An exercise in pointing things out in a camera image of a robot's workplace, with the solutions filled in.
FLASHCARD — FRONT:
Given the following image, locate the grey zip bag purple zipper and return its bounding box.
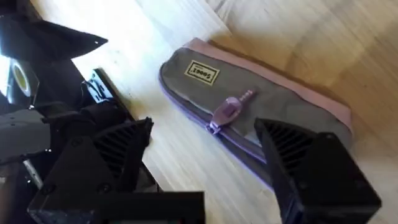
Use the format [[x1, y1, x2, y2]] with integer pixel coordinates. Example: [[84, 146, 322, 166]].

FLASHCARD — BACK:
[[158, 37, 354, 191]]

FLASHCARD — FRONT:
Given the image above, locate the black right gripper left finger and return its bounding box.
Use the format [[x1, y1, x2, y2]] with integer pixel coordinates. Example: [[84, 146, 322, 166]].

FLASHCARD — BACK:
[[27, 117, 154, 213]]

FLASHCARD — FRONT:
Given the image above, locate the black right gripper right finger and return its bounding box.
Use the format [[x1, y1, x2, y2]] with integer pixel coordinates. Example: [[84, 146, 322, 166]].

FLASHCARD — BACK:
[[254, 118, 382, 224]]

